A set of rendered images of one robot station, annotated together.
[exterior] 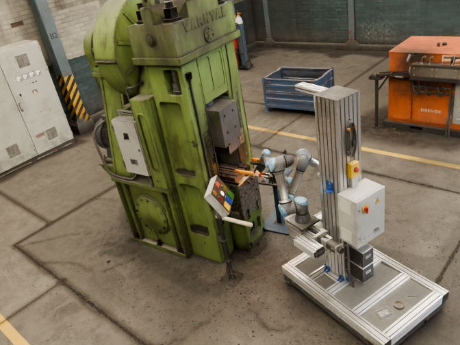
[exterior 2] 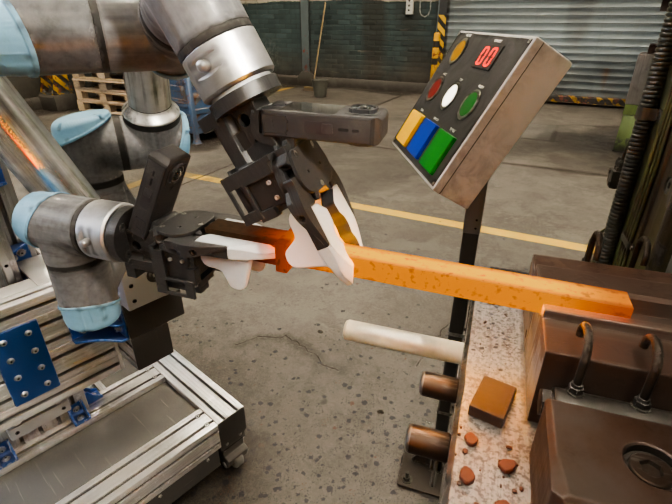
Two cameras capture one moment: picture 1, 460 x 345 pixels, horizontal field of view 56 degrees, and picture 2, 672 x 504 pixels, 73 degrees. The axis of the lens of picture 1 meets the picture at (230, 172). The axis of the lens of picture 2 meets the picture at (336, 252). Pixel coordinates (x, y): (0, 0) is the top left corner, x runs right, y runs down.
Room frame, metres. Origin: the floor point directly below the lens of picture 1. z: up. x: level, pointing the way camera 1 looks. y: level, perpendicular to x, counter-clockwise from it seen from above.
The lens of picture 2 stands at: (4.33, -0.41, 1.23)
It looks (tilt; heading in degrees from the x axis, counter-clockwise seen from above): 27 degrees down; 160
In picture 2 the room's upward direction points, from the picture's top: straight up
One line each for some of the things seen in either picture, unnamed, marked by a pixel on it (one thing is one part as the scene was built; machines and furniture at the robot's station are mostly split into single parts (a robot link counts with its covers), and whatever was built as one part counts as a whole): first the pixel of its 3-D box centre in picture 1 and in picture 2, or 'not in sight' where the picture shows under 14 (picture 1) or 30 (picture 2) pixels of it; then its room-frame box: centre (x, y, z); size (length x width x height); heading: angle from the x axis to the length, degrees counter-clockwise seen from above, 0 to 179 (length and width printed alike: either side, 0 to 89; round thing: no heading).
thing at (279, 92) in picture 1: (298, 90); not in sight; (8.03, -1.62, 0.36); 1.20 x 0.80 x 0.72; 49
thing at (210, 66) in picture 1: (195, 73); not in sight; (4.30, 0.15, 2.06); 0.44 x 0.41 x 0.47; 51
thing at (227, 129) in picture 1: (216, 120); not in sight; (4.20, 0.04, 1.56); 0.42 x 0.39 x 0.40; 51
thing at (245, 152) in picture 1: (228, 140); not in sight; (4.56, -0.06, 1.15); 0.44 x 0.26 x 2.30; 51
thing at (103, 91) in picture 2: not in sight; (124, 82); (-3.34, -0.95, 0.37); 1.26 x 0.88 x 0.74; 43
